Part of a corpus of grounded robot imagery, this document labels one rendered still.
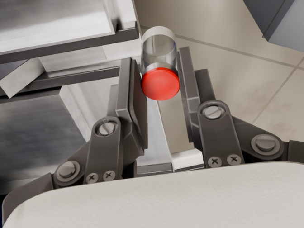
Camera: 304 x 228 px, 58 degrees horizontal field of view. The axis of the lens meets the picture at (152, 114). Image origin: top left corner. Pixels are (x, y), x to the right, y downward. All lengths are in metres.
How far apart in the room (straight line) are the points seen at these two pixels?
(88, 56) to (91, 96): 0.08
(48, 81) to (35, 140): 0.18
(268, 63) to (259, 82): 0.13
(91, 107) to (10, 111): 0.15
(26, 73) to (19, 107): 0.11
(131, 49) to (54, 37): 0.11
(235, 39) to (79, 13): 1.16
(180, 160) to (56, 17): 0.49
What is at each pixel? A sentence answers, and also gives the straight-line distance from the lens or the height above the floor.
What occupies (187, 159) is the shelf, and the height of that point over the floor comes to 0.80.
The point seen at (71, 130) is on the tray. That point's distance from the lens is 0.55.
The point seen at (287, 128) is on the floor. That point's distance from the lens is 2.06.
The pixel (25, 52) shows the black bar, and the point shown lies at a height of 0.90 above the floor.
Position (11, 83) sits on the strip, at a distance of 0.44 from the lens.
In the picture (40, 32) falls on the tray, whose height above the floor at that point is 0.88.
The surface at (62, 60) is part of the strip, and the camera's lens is 0.45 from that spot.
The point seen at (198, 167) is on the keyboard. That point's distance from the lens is 0.76.
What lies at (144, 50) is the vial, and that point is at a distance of 0.16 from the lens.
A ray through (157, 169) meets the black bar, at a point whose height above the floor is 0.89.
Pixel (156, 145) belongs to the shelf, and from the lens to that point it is 0.57.
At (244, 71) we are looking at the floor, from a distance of 1.61.
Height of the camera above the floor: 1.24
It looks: 45 degrees down
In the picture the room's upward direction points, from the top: 180 degrees clockwise
